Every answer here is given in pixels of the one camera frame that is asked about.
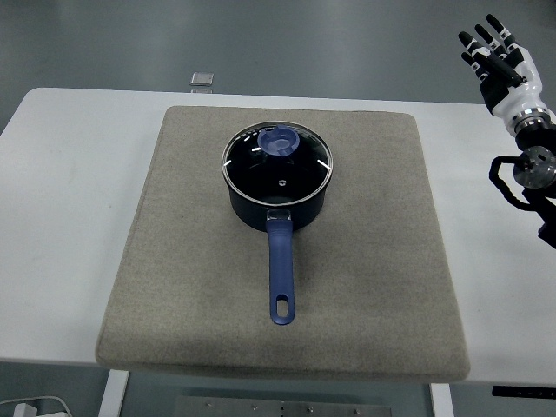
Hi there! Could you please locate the grey metal plate with screws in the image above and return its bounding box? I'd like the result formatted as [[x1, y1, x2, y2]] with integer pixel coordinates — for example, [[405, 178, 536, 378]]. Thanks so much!
[[175, 394, 394, 417]]

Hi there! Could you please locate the beige fabric mat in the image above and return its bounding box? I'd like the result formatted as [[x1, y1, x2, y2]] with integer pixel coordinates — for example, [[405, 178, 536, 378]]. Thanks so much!
[[94, 105, 472, 384]]

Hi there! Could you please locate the glass lid with blue knob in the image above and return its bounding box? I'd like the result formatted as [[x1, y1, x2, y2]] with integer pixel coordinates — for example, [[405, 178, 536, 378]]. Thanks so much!
[[221, 121, 334, 205]]

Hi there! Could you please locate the dark pot with blue handle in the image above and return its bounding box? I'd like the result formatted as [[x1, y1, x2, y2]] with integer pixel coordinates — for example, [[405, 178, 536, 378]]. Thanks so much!
[[222, 128, 334, 327]]

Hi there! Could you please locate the white table leg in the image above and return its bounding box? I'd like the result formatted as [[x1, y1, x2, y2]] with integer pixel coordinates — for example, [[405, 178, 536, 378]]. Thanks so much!
[[96, 368, 130, 417], [428, 382, 455, 417]]

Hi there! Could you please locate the black table control panel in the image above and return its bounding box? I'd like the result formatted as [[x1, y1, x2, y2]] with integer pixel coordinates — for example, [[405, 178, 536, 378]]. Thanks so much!
[[492, 385, 556, 397]]

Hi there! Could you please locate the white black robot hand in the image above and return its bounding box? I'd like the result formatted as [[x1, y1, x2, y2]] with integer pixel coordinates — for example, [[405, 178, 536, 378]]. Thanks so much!
[[457, 13, 547, 126]]

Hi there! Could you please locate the white cable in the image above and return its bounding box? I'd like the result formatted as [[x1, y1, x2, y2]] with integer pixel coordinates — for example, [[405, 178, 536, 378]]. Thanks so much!
[[0, 394, 73, 417]]

